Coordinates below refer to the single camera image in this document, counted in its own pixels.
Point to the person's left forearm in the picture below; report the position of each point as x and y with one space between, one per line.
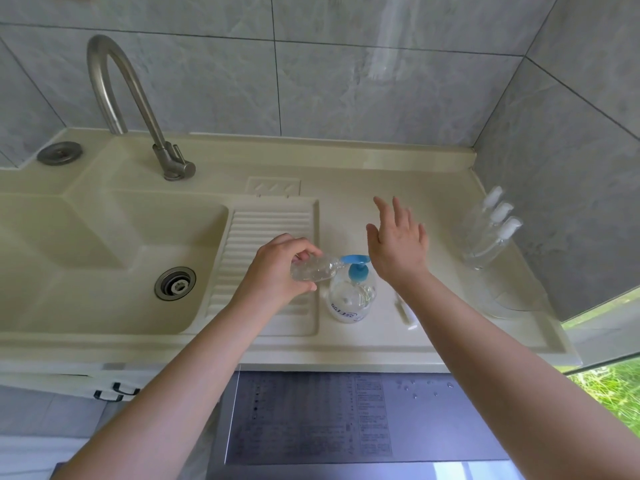
150 399

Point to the curved steel faucet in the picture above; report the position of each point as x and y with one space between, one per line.
140 107

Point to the person's left hand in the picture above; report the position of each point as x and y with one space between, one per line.
270 277

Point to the grey washing machine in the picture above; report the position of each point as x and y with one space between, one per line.
440 419

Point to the white cabinet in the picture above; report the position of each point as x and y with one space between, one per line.
50 379

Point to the person's right forearm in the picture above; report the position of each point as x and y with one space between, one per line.
515 379

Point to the cream sink with washboard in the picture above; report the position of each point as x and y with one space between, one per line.
60 254

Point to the person's right hand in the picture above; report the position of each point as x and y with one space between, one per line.
400 249

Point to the glass window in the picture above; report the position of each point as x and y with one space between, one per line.
605 354

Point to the small clear bottle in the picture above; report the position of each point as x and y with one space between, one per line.
317 269
475 222
480 237
487 253

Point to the clear hand sanitizer pump bottle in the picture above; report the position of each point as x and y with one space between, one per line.
350 302

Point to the round steel hole cover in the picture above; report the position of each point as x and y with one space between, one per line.
60 153

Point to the steel sink drain strainer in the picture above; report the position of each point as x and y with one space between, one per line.
175 283

